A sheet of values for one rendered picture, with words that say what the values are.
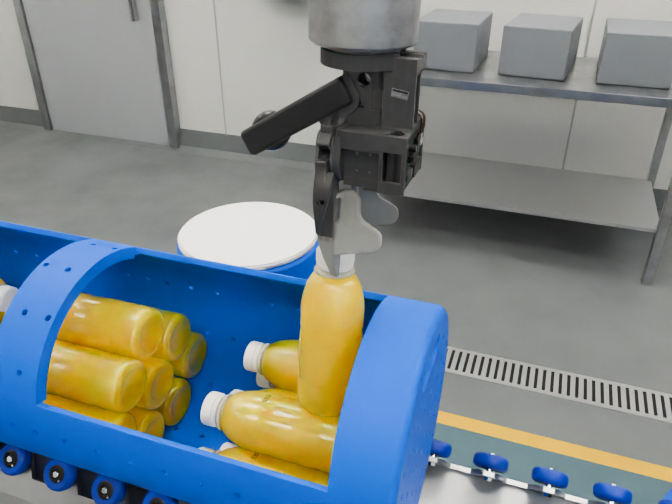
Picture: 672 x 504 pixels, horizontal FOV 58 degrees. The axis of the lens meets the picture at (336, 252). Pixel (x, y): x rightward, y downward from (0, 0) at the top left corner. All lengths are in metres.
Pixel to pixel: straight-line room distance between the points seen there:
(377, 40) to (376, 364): 0.29
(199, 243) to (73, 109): 4.11
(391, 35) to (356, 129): 0.08
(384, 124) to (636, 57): 2.56
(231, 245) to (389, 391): 0.66
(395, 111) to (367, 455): 0.31
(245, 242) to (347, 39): 0.75
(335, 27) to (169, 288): 0.55
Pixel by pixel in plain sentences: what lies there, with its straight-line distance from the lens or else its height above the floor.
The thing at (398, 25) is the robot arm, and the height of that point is 1.53.
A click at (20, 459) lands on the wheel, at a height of 0.97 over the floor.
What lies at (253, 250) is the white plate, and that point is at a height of 1.04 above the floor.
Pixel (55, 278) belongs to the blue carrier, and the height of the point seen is 1.23.
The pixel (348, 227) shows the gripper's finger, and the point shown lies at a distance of 0.56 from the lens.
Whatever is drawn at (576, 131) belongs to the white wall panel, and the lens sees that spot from 3.90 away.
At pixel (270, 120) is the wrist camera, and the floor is 1.44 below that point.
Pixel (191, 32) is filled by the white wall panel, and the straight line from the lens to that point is 4.48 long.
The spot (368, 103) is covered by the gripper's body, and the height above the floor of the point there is 1.46.
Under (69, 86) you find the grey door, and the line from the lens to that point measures 5.20.
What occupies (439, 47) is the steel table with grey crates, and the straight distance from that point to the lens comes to 3.08.
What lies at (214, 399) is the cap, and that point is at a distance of 0.73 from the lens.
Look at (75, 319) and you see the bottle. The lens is 0.83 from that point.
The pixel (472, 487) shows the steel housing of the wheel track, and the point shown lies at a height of 0.93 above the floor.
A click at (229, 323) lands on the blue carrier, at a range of 0.91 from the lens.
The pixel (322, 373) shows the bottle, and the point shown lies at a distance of 0.64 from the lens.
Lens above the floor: 1.61
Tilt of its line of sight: 30 degrees down
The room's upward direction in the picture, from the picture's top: straight up
